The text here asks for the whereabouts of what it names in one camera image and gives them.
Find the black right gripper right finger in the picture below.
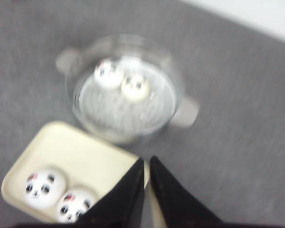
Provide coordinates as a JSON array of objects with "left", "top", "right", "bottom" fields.
[{"left": 149, "top": 155, "right": 226, "bottom": 228}]

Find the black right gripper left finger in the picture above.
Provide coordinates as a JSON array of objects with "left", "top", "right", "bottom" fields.
[{"left": 71, "top": 158, "right": 145, "bottom": 228}]

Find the white panda bun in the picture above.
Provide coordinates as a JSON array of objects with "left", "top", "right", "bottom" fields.
[
  {"left": 121, "top": 74, "right": 151, "bottom": 102},
  {"left": 94, "top": 59, "right": 124, "bottom": 90},
  {"left": 56, "top": 187, "right": 97, "bottom": 223},
  {"left": 24, "top": 167, "right": 67, "bottom": 209}
]

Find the cream plastic tray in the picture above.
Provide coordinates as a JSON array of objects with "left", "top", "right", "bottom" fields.
[{"left": 1, "top": 122, "right": 150, "bottom": 228}]

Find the stainless steel steamer pot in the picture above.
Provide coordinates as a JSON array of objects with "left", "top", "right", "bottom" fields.
[{"left": 55, "top": 35, "right": 200, "bottom": 144}]

